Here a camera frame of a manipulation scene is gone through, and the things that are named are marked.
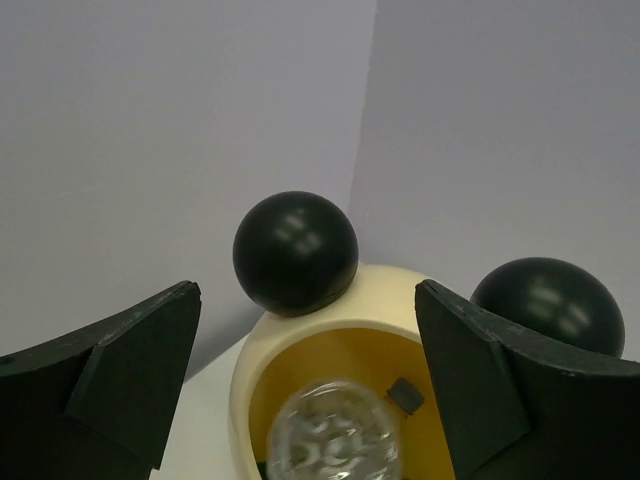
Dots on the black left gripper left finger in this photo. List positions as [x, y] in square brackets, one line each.
[99, 402]

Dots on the cream cat-print bin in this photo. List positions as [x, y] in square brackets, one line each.
[327, 316]

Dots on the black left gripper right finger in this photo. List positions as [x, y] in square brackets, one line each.
[516, 404]

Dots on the clear blue-label bottle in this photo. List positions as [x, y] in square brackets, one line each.
[335, 429]

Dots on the blue-cap water bottle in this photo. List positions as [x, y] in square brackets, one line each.
[405, 396]

